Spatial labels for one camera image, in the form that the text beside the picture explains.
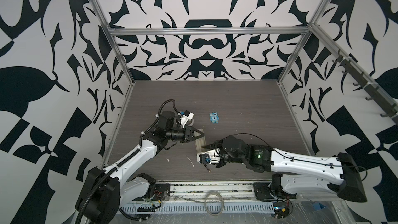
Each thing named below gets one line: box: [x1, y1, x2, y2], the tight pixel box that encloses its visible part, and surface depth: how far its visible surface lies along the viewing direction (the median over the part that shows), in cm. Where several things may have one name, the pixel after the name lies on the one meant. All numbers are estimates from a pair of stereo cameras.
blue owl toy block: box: [209, 112, 220, 124], surface depth 101 cm
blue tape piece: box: [313, 202, 326, 210], surface depth 72 cm
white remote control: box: [193, 128, 206, 154], surface depth 73 cm
